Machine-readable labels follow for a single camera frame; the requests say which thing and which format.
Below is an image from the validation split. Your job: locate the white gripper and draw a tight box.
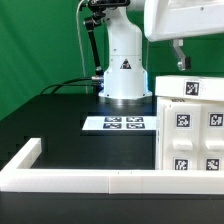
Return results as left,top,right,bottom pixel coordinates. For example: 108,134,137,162
144,0,224,71

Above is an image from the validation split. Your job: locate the white cabinet top block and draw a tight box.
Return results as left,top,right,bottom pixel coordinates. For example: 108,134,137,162
155,75,224,101

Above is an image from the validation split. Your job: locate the white cabinet door panel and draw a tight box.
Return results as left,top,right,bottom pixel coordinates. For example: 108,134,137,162
163,103,201,171

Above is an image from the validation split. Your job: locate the white cabinet body box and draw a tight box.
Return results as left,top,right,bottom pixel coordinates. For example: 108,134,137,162
155,97,224,171

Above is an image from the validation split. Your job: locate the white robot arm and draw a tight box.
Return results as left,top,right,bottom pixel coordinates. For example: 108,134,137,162
83,0,224,104

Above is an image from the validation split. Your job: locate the black cable bundle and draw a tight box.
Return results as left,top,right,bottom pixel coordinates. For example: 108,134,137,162
40,76,105,96

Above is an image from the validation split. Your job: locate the white marker base plate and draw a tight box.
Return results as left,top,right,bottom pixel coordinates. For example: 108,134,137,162
82,116,156,131

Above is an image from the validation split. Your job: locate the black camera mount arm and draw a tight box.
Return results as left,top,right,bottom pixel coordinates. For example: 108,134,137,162
84,0,130,76

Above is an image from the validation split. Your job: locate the white hanging cable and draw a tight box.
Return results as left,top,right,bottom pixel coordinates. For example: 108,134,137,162
75,0,90,95

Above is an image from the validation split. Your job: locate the white workspace border frame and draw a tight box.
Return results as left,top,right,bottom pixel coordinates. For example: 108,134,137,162
0,138,224,195

